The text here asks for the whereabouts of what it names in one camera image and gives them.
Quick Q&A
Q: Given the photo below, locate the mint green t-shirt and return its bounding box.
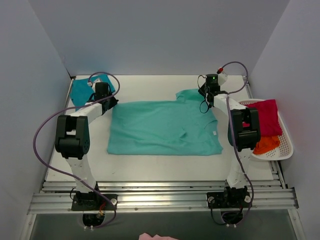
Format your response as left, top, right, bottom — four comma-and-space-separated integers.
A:
107, 89, 223, 156

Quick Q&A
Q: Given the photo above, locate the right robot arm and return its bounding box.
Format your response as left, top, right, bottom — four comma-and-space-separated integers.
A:
198, 73, 261, 207

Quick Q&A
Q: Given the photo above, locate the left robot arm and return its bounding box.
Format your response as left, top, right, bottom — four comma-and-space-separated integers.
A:
55, 80, 118, 210

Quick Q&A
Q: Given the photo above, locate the folded teal t-shirt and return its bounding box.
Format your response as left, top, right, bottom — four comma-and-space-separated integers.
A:
70, 75, 115, 111

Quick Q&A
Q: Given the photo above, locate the magenta t-shirt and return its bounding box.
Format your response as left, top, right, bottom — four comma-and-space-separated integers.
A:
245, 99, 283, 137

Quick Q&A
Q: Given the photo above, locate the orange t-shirt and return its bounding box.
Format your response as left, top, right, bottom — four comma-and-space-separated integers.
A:
253, 136, 281, 155

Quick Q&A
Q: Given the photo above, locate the white perforated plastic basket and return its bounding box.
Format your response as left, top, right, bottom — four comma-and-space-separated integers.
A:
240, 99, 294, 161

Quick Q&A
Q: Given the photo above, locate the pink cloth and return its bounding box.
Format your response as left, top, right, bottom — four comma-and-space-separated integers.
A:
138, 233, 178, 240

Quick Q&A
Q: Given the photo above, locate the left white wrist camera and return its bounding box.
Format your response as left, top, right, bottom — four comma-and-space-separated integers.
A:
87, 77, 101, 89

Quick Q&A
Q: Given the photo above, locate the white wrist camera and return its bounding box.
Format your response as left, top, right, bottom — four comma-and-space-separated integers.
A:
87, 77, 101, 89
216, 67, 228, 86

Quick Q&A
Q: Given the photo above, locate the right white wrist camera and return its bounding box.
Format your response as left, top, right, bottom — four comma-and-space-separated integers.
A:
216, 67, 228, 86

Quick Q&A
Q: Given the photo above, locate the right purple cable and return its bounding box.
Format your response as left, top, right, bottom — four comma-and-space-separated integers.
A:
216, 61, 255, 226

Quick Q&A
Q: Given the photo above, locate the purple cable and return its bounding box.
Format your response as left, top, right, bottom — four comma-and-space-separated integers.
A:
33, 71, 121, 229
216, 61, 255, 226

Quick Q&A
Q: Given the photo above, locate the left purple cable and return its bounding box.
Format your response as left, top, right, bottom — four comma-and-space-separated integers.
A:
33, 71, 121, 229

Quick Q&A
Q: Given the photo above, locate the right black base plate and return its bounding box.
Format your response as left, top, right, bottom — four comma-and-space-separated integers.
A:
206, 191, 251, 209

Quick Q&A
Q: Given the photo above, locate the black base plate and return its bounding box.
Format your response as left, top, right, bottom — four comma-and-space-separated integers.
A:
206, 191, 251, 209
71, 192, 118, 211

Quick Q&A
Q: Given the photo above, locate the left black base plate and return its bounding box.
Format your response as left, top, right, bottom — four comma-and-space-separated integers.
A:
71, 192, 118, 211

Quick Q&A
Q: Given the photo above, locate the aluminium rail frame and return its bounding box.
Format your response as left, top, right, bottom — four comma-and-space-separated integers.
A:
29, 75, 298, 214

